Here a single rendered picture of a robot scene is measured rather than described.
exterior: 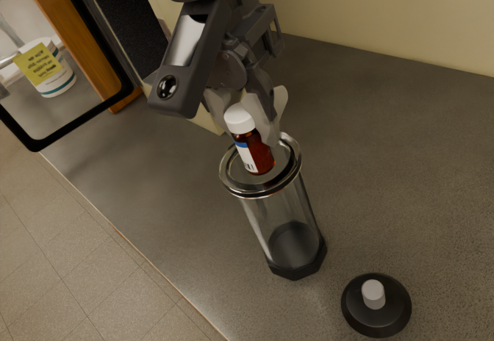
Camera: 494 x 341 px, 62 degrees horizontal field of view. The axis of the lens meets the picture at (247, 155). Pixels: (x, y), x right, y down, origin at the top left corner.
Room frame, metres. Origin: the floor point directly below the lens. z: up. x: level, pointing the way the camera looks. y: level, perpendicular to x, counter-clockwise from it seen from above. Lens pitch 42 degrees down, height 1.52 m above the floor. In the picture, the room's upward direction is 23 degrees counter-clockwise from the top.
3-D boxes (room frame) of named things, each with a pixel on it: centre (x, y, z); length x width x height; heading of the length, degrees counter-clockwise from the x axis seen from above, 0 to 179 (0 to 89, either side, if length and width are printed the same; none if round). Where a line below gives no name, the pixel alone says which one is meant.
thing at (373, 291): (0.25, -0.08, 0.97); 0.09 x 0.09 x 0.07
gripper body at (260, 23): (0.41, -0.03, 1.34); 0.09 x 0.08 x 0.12; 134
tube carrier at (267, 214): (0.39, -0.01, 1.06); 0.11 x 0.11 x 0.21
